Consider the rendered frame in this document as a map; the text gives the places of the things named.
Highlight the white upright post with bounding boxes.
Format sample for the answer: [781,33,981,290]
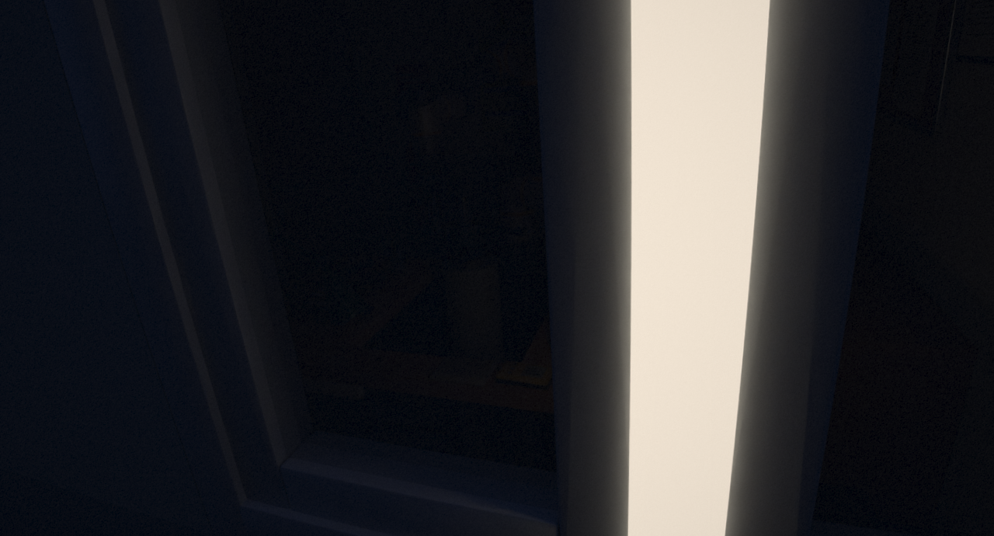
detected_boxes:
[536,0,890,536]

